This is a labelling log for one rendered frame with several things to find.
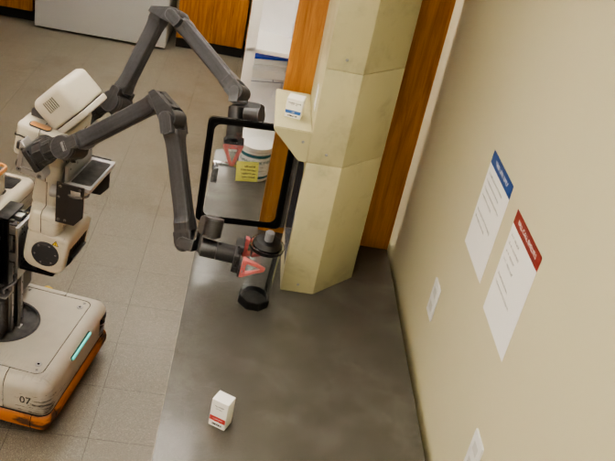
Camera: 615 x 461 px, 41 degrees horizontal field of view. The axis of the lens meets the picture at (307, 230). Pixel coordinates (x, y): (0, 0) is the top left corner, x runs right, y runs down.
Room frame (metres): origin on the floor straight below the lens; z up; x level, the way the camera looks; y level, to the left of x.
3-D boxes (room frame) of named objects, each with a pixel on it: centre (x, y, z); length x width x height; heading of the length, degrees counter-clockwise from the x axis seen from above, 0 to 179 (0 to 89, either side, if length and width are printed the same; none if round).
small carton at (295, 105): (2.38, 0.12, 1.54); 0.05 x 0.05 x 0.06; 85
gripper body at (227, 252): (2.15, 0.22, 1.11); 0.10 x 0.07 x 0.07; 6
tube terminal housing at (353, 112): (2.45, -0.06, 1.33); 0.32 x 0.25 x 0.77; 7
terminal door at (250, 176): (2.55, 0.25, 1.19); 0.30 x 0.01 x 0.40; 102
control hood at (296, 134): (2.43, 0.12, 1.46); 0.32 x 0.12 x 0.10; 7
